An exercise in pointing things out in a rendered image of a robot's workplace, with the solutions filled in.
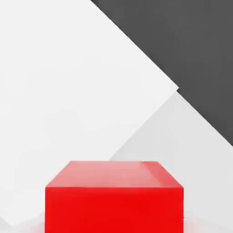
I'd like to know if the small red cube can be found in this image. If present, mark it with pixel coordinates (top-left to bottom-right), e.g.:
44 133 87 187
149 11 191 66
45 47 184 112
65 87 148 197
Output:
45 160 184 233

